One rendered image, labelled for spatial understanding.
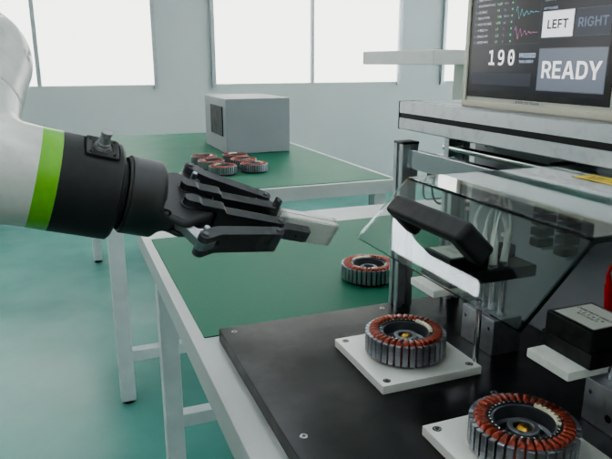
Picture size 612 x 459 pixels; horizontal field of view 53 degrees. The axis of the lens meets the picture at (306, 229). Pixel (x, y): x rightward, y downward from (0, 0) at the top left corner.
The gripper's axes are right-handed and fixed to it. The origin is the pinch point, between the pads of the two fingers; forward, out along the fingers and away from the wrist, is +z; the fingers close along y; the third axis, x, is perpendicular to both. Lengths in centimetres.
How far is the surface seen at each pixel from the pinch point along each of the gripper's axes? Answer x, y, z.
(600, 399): 2.0, -19.8, 33.5
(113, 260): 106, 109, 9
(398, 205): -12.4, -11.6, 0.0
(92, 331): 184, 148, 20
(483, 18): -22.9, 23.7, 24.0
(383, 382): 16.3, -7.5, 16.9
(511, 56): -21.5, 15.7, 25.0
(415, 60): 2, 80, 55
